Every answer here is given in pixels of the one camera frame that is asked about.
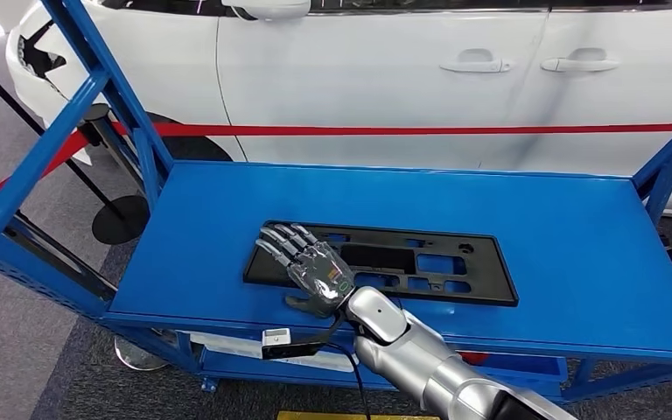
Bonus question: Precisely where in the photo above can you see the black plastic frame part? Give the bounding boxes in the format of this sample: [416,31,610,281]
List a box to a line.
[242,220,520,308]

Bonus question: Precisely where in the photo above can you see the blue metal shelf rack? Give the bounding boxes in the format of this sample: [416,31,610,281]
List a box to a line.
[0,0,672,404]

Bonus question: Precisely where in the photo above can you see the red barrier belt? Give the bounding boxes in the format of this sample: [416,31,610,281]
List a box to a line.
[0,122,672,195]

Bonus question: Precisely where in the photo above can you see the white car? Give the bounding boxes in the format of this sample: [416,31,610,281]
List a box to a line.
[3,0,672,219]

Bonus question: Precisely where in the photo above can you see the yellow floor tape square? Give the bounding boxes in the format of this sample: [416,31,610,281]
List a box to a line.
[276,409,442,420]

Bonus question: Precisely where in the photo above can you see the white car side mirror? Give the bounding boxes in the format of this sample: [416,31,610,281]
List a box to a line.
[221,0,312,23]

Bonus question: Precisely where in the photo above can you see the black stanchion pole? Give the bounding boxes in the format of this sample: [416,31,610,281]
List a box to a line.
[0,47,151,246]

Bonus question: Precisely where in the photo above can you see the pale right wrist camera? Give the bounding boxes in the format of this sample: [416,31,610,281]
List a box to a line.
[260,327,328,361]

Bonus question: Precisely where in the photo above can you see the black cable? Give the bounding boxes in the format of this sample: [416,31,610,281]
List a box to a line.
[297,310,373,420]

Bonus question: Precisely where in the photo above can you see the white car door handle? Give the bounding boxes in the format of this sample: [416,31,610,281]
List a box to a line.
[438,47,517,74]
[540,47,621,74]

